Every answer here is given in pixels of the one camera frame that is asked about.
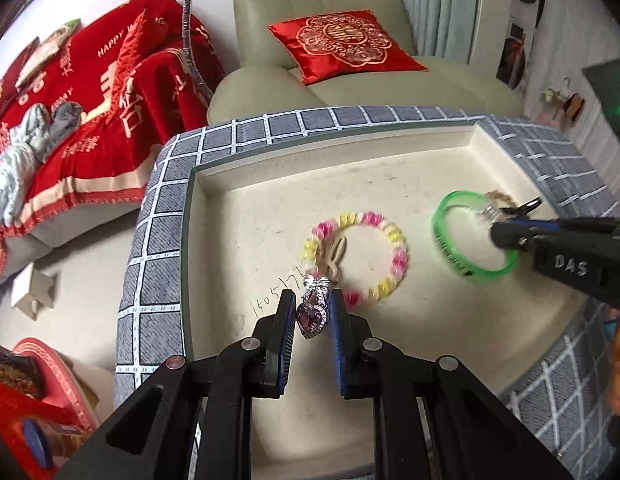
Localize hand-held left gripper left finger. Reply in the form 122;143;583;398
55;292;297;480

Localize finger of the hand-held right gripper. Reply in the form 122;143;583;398
507;215;620;234
490;222;611;256

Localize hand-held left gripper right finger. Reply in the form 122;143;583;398
328;290;561;480

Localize small clear trinket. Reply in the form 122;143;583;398
476;202;506;226

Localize black claw clip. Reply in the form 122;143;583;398
507;197;543;221

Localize pink heart crystal pendant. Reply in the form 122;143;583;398
295;274;333;341

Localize green translucent bangle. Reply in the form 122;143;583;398
431;190;520;286

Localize pink and yellow bead bracelet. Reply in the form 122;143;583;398
301;212;411;308

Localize grey tray with cream lining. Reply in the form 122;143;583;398
182;119;593;476

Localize grey checked tray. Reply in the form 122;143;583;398
112;105;620;480

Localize white curtain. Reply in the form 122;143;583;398
525;0;620;161

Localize red floor mat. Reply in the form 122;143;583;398
12;337;99;428

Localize pale blue pleated curtain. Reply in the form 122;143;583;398
380;0;486;66

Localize red embroidered cushion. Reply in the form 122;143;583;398
267;9;430;86

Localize white box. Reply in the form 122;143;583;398
10;262;58;321

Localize red gift bag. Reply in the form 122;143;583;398
0;345;91;480

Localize red printed blanket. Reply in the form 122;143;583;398
0;0;226;286

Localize grey clothing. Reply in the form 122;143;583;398
40;101;83;161

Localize pale green armchair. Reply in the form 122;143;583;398
207;0;526;126

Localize light blue clothing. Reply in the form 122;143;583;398
0;105;51;231

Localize flexible phone holder stand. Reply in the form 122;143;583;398
180;0;216;106

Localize portrait print pillow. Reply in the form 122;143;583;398
15;19;83;88

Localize red pillow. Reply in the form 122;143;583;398
0;35;41;111

